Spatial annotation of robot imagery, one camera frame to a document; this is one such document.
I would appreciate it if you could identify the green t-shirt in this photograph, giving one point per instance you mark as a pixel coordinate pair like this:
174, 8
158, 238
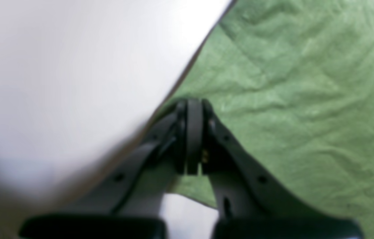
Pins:
294, 82

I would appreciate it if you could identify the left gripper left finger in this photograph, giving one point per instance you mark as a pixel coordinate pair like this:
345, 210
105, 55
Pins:
126, 204

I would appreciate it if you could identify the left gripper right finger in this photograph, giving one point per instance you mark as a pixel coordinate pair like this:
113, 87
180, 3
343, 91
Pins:
252, 203

